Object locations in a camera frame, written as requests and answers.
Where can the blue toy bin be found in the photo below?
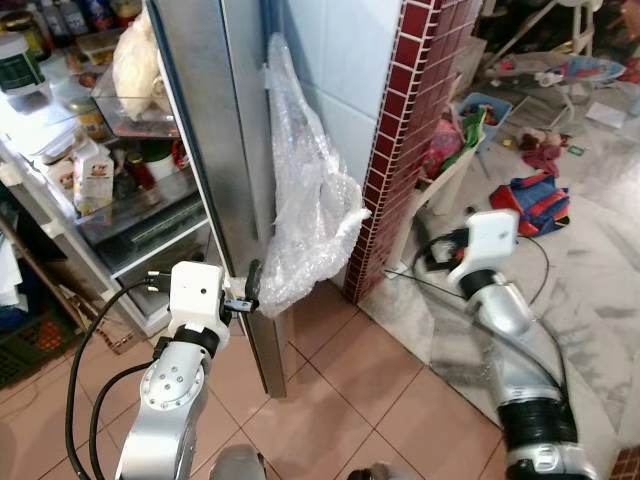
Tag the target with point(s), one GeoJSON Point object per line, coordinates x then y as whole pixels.
{"type": "Point", "coordinates": [495, 105]}

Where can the small white table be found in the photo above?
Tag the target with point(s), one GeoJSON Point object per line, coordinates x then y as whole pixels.
{"type": "Point", "coordinates": [440, 190]}

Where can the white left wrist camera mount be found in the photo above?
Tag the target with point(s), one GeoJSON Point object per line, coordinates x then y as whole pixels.
{"type": "Point", "coordinates": [198, 295]}

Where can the white paper sheet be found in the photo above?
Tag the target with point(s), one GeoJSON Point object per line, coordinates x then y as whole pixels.
{"type": "Point", "coordinates": [605, 113]}

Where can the small green floor item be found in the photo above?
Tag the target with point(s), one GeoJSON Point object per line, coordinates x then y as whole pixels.
{"type": "Point", "coordinates": [576, 150]}

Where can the red toy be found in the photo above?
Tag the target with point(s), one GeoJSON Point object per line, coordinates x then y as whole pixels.
{"type": "Point", "coordinates": [632, 70]}

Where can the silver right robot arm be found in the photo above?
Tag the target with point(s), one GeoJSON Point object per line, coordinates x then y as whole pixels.
{"type": "Point", "coordinates": [500, 310]}

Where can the red sauce bottle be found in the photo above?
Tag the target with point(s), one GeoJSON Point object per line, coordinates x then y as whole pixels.
{"type": "Point", "coordinates": [140, 170]}

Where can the steel refrigerator door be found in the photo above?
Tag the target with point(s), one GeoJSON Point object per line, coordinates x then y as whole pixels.
{"type": "Point", "coordinates": [225, 150]}

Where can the green cloth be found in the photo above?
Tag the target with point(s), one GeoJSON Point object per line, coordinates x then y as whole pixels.
{"type": "Point", "coordinates": [470, 140]}

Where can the pink doll toy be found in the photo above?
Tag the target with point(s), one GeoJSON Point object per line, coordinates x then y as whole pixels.
{"type": "Point", "coordinates": [545, 155]}

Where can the grey left robot leg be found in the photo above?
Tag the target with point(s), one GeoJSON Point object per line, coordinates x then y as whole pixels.
{"type": "Point", "coordinates": [240, 465]}

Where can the clear bubble wrap bag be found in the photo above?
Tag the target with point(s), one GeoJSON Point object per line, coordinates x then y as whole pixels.
{"type": "Point", "coordinates": [310, 210]}

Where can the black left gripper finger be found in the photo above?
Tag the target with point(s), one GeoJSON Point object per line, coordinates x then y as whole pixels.
{"type": "Point", "coordinates": [254, 280]}

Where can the beige low cabinet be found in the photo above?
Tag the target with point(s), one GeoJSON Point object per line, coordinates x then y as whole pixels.
{"type": "Point", "coordinates": [470, 65]}

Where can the white milk carton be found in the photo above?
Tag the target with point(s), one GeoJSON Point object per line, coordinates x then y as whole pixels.
{"type": "Point", "coordinates": [93, 180]}

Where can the pink children's backpack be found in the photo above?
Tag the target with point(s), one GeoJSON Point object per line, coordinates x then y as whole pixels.
{"type": "Point", "coordinates": [445, 150]}

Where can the red and blue backpack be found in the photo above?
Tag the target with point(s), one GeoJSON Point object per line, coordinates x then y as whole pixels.
{"type": "Point", "coordinates": [535, 205]}

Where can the grey right robot leg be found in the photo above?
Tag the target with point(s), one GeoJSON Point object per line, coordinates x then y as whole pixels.
{"type": "Point", "coordinates": [385, 473]}

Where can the black plastic crate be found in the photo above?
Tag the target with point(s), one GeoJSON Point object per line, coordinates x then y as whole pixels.
{"type": "Point", "coordinates": [30, 350]}

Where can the baby bouncer seat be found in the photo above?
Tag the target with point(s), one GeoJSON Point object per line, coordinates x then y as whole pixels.
{"type": "Point", "coordinates": [590, 70]}

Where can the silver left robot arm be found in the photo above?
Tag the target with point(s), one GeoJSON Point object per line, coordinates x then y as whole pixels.
{"type": "Point", "coordinates": [170, 400]}

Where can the small jar yellow lid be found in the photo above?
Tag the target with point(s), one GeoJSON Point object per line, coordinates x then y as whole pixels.
{"type": "Point", "coordinates": [90, 118]}

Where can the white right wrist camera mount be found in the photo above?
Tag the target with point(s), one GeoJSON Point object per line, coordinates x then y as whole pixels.
{"type": "Point", "coordinates": [490, 240]}

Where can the clear fridge door shelf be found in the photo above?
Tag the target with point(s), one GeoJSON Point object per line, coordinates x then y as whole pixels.
{"type": "Point", "coordinates": [130, 126]}

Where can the clear fridge crisper drawer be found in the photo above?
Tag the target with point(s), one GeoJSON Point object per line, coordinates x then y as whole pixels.
{"type": "Point", "coordinates": [150, 235]}

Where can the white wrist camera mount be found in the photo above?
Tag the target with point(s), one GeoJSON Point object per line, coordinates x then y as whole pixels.
{"type": "Point", "coordinates": [490, 240]}
{"type": "Point", "coordinates": [198, 295]}

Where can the grey robot leg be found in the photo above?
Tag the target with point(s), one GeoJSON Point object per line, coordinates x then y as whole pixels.
{"type": "Point", "coordinates": [385, 473]}
{"type": "Point", "coordinates": [240, 465]}

